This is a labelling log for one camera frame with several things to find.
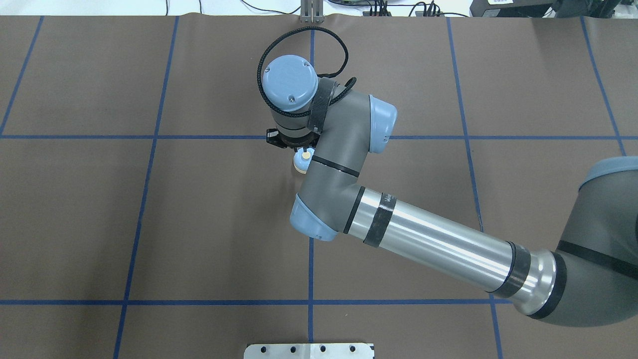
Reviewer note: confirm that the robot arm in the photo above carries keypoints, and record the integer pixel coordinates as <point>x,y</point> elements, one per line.
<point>589,280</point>

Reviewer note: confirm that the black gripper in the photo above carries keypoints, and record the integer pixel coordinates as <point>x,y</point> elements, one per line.
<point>290,144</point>

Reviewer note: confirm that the blue and cream call bell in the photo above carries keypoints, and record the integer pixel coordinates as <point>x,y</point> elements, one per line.
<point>302,159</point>

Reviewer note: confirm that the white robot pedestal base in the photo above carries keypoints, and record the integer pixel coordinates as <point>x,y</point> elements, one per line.
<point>310,351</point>

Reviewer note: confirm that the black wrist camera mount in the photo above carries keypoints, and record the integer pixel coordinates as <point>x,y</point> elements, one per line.
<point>273,137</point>

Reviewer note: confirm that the black device top right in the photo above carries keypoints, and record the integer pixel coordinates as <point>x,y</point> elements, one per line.
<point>623,9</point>

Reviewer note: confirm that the aluminium frame post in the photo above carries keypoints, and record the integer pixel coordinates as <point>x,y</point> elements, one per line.
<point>311,11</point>

